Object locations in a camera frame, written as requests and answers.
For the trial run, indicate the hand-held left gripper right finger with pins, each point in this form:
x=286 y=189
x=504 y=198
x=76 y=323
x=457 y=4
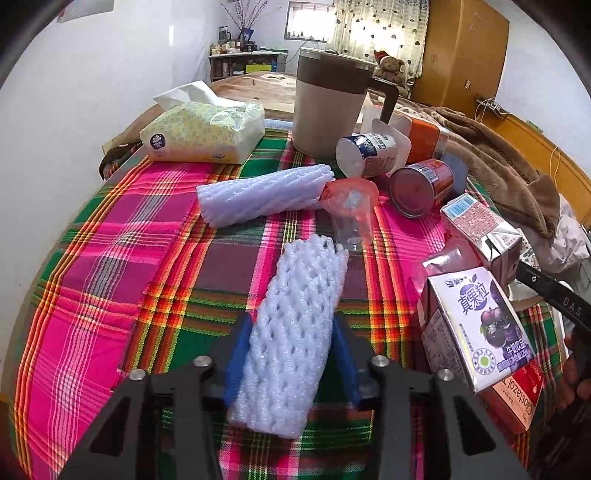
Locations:
x=344 y=360

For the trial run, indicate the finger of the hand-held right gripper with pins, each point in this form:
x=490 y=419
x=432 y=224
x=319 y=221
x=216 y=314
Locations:
x=554 y=295

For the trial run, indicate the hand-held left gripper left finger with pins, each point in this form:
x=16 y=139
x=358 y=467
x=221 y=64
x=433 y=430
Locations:
x=240 y=360

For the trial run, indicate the white foam fruit net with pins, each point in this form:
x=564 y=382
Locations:
x=291 y=332
x=263 y=194

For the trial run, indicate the red and white medicine box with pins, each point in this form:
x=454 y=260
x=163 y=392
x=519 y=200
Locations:
x=517 y=397

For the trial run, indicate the red tin can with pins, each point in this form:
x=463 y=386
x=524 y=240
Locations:
x=415 y=187

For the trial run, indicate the white yogurt cup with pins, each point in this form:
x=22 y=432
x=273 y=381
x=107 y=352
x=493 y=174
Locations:
x=364 y=154

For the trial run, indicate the person's right hand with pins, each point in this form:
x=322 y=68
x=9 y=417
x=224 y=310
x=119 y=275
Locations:
x=577 y=374

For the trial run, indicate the white quilt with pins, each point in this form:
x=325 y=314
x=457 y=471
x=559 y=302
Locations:
x=572 y=235

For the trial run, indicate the purple drink carton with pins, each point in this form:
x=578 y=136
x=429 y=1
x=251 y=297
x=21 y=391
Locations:
x=485 y=323

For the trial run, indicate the silver and pink drink carton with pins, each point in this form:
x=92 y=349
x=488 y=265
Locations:
x=475 y=221

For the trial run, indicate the crumpled clear plastic cup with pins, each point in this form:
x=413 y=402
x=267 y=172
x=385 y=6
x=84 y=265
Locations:
x=448 y=261

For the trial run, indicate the wooden bed headboard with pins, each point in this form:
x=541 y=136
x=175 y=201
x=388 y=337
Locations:
x=545 y=152

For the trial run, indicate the brown fleece blanket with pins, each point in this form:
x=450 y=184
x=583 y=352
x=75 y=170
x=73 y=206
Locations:
x=498 y=157

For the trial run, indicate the clear cup with red film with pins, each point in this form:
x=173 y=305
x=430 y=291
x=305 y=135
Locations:
x=351 y=207

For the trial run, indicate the plaid tablecloth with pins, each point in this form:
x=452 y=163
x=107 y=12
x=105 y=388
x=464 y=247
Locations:
x=115 y=258

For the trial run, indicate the white power strip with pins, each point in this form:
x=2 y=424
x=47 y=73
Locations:
x=494 y=106

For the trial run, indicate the orange cardboard box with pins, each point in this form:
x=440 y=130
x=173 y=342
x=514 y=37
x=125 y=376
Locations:
x=425 y=136

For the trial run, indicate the yellow patterned tissue pack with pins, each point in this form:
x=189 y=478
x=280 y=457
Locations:
x=203 y=134

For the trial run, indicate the wooden wardrobe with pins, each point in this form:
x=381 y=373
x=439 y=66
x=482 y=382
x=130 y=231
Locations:
x=461 y=55

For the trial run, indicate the brown patterned bedspread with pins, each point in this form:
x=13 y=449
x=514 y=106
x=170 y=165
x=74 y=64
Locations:
x=263 y=87

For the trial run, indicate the brown teddy bear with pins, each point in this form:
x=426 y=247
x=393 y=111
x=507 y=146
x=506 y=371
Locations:
x=390 y=67

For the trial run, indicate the shelf with bottles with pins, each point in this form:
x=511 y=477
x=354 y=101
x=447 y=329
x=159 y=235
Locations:
x=249 y=62

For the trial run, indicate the heart print curtain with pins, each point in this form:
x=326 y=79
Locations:
x=383 y=27

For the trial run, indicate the window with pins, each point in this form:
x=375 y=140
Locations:
x=309 y=21

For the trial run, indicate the vase with branches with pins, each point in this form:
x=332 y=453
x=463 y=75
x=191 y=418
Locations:
x=242 y=16

